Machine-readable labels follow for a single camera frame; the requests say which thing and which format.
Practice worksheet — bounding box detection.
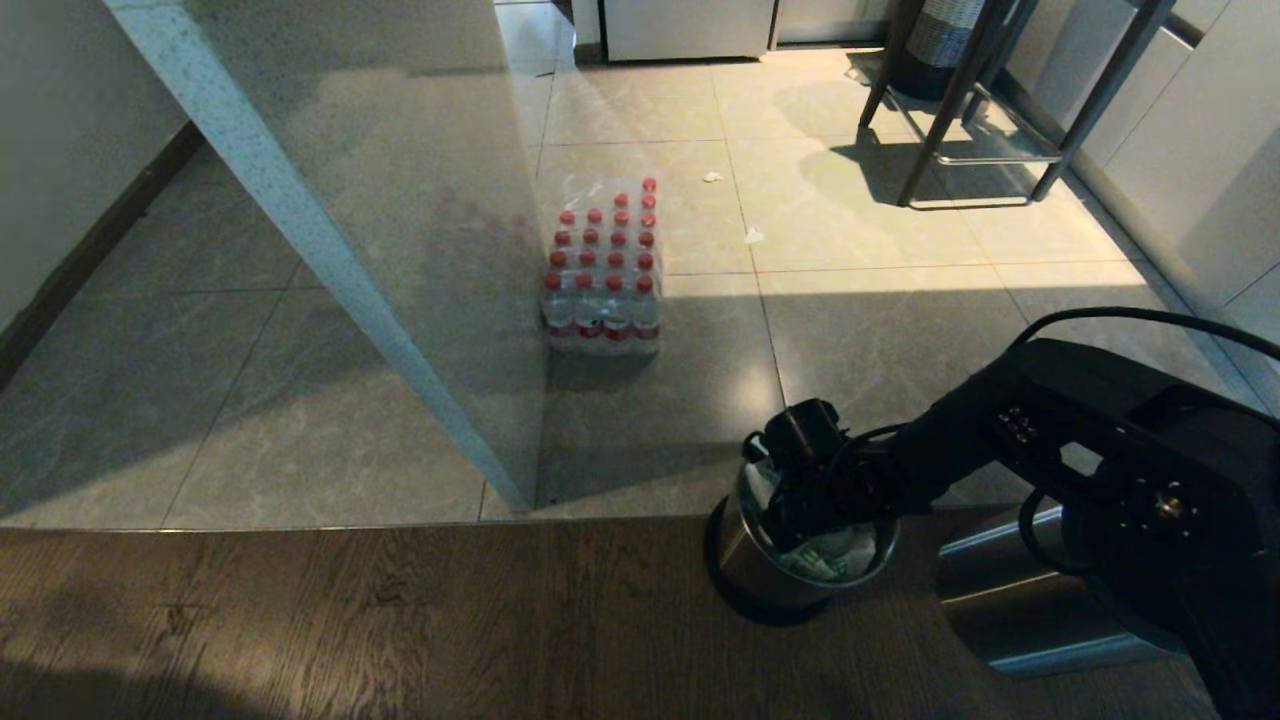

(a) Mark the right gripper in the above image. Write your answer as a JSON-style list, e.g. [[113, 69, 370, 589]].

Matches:
[[764, 452, 863, 553]]

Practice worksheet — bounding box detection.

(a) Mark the white trash bag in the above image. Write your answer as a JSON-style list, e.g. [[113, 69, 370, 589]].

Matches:
[[744, 460, 883, 585]]

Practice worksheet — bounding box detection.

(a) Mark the small round steel bin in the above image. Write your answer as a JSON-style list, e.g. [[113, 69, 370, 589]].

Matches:
[[704, 452, 901, 628]]

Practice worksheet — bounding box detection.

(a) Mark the large steel trash can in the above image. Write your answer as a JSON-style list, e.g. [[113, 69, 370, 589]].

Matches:
[[936, 505, 1186, 679]]

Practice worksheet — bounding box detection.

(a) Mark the shrink-wrapped water bottle pack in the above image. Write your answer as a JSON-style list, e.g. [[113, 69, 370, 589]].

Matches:
[[539, 176, 664, 358]]

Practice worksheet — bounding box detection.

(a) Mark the dark metal bar stool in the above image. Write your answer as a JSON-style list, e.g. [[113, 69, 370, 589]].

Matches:
[[858, 0, 1179, 212]]

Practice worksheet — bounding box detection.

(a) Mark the striped woven basket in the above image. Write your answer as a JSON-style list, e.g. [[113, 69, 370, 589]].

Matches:
[[890, 0, 989, 102]]

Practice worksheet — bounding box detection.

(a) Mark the white cabinet row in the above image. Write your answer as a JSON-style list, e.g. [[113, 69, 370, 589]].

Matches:
[[1005, 0, 1280, 331]]

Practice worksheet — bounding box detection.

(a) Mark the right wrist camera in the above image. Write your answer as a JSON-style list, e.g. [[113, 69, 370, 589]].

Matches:
[[742, 398, 847, 463]]

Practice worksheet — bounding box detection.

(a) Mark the black cable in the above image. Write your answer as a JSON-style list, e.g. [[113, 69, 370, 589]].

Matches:
[[1008, 306, 1280, 363]]

